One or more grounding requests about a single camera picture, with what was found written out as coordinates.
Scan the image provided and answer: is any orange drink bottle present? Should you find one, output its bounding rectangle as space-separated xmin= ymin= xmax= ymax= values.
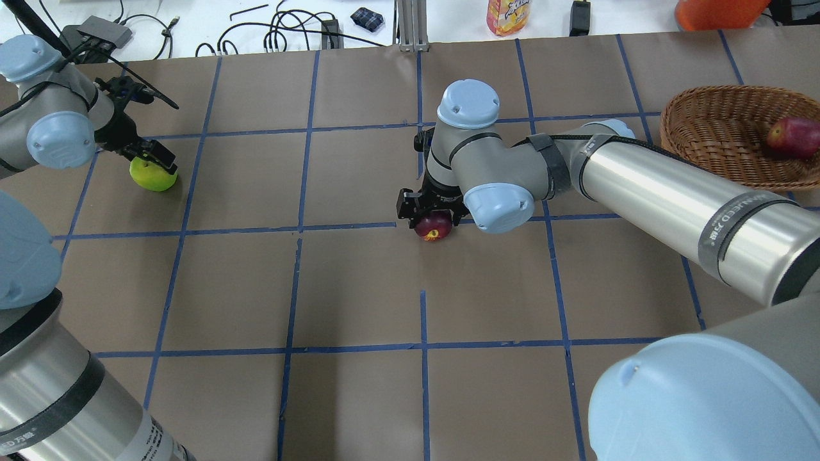
xmin=486 ymin=0 xmax=531 ymax=36

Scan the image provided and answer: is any dark blue pouch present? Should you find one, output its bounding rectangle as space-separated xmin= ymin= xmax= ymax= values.
xmin=350 ymin=8 xmax=385 ymax=33

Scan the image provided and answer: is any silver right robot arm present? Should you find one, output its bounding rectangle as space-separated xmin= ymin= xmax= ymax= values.
xmin=397 ymin=79 xmax=819 ymax=460

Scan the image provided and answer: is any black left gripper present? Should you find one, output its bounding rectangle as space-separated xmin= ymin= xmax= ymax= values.
xmin=95 ymin=76 xmax=179 ymax=175

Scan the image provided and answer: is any green apple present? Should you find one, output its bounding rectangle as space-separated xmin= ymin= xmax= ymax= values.
xmin=129 ymin=158 xmax=178 ymax=192

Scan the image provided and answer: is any black allen key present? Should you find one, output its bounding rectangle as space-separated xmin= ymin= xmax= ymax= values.
xmin=229 ymin=4 xmax=269 ymax=22

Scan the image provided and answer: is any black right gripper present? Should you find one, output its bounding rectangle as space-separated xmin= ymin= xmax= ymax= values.
xmin=396 ymin=128 xmax=470 ymax=229

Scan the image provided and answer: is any dark purple apple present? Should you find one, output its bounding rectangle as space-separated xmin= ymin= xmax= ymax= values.
xmin=414 ymin=210 xmax=454 ymax=242

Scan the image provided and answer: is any black power adapter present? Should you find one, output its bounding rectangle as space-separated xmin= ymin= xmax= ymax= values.
xmin=320 ymin=18 xmax=343 ymax=50

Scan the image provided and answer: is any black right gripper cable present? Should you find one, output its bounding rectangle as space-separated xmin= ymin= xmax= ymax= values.
xmin=512 ymin=131 xmax=686 ymax=161

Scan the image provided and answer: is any wicker basket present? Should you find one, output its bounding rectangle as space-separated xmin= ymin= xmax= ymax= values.
xmin=660 ymin=85 xmax=819 ymax=191

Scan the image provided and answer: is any aluminium frame post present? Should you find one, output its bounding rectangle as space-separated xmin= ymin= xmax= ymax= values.
xmin=393 ymin=0 xmax=429 ymax=53

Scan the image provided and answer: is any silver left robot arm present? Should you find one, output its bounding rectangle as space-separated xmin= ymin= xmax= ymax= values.
xmin=1 ymin=35 xmax=194 ymax=460

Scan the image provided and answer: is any red apple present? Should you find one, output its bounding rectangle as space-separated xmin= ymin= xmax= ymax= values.
xmin=766 ymin=117 xmax=819 ymax=159

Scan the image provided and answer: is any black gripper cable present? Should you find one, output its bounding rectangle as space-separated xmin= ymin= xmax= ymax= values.
xmin=0 ymin=38 xmax=180 ymax=119
xmin=512 ymin=131 xmax=686 ymax=161

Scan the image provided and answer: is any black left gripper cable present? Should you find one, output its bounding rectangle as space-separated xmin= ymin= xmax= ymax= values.
xmin=0 ymin=38 xmax=180 ymax=119

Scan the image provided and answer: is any orange cylindrical container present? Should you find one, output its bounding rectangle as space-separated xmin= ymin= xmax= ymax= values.
xmin=673 ymin=1 xmax=770 ymax=31

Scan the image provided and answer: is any grey usb hub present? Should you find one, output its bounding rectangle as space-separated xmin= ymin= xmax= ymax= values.
xmin=59 ymin=15 xmax=134 ymax=52

